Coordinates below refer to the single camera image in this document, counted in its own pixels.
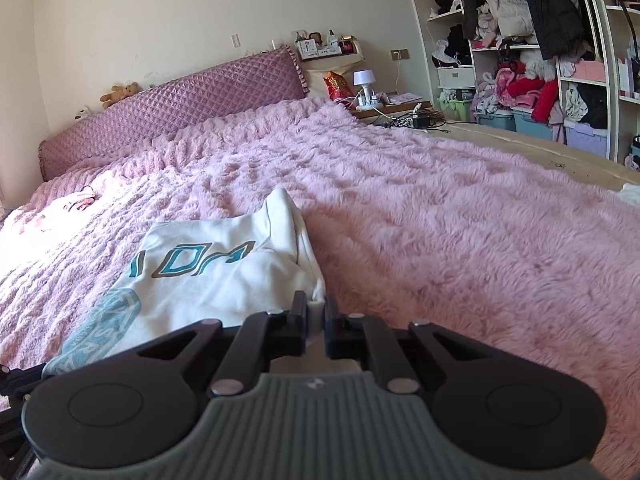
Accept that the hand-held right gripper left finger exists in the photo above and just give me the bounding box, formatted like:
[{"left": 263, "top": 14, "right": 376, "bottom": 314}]
[{"left": 137, "top": 291, "right": 308, "bottom": 396}]

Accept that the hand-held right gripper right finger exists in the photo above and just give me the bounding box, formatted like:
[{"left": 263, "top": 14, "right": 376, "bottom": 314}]
[{"left": 324, "top": 294, "right": 488, "bottom": 395}]

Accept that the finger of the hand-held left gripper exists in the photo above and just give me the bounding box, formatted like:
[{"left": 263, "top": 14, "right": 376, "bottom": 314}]
[
  {"left": 0, "top": 410, "right": 38, "bottom": 480},
  {"left": 0, "top": 364, "right": 46, "bottom": 401}
]

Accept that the white sweatshirt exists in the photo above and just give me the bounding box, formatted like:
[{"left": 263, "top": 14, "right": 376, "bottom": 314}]
[{"left": 42, "top": 187, "right": 327, "bottom": 378}]

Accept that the pile of colourful clothes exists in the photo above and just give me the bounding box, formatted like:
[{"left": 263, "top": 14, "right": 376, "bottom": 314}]
[{"left": 472, "top": 50, "right": 561, "bottom": 123}]

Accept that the pink fluffy blanket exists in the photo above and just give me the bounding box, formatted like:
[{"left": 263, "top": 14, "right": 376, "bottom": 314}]
[{"left": 0, "top": 97, "right": 640, "bottom": 480}]

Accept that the wooden nightstand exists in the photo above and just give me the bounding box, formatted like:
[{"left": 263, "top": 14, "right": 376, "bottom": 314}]
[{"left": 350, "top": 92, "right": 433, "bottom": 126}]

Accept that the red snack bag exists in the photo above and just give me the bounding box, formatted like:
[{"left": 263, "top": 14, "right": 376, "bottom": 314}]
[{"left": 324, "top": 72, "right": 356, "bottom": 104}]

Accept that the white table lamp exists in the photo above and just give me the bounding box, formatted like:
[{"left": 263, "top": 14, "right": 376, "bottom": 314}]
[{"left": 353, "top": 70, "right": 378, "bottom": 102}]

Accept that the purple quilted headboard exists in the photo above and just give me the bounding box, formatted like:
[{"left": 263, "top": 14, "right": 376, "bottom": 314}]
[{"left": 39, "top": 46, "right": 307, "bottom": 182}]

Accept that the green storage bin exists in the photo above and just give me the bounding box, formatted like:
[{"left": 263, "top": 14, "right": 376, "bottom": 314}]
[{"left": 439, "top": 97, "right": 475, "bottom": 123}]

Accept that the teal storage bin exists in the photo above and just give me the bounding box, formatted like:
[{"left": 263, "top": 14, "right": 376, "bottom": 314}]
[
  {"left": 512, "top": 107, "right": 553, "bottom": 142},
  {"left": 475, "top": 110, "right": 516, "bottom": 133}
]

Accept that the white drawer box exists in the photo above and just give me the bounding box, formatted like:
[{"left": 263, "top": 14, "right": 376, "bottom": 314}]
[{"left": 436, "top": 66, "right": 476, "bottom": 90}]

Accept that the brown teddy bear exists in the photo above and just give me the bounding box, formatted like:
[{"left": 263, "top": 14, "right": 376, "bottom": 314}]
[{"left": 100, "top": 81, "right": 141, "bottom": 109}]

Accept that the lavender storage bin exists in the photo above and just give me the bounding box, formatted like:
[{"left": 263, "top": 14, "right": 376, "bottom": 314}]
[{"left": 565, "top": 125, "right": 611, "bottom": 159}]

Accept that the pink box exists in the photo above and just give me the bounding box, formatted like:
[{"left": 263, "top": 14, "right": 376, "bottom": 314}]
[{"left": 560, "top": 60, "right": 608, "bottom": 83}]

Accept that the beige hanging coat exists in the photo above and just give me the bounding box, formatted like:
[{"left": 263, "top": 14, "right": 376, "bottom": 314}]
[{"left": 462, "top": 0, "right": 538, "bottom": 41}]

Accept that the black hanging jacket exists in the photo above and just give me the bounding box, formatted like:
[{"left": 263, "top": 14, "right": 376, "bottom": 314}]
[{"left": 517, "top": 0, "right": 596, "bottom": 61}]

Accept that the white open wardrobe shelf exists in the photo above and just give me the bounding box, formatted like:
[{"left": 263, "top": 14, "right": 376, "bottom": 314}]
[{"left": 400, "top": 0, "right": 640, "bottom": 166}]

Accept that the tangle of black cables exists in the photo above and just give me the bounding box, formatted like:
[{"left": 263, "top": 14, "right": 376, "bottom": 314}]
[{"left": 375, "top": 109, "right": 451, "bottom": 132}]

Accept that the beige bed frame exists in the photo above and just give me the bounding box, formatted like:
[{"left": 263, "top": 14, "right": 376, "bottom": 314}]
[{"left": 440, "top": 122, "right": 640, "bottom": 191}]

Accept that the wall shelf with trinkets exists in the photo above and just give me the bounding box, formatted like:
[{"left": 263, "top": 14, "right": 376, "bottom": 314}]
[{"left": 292, "top": 30, "right": 363, "bottom": 62}]

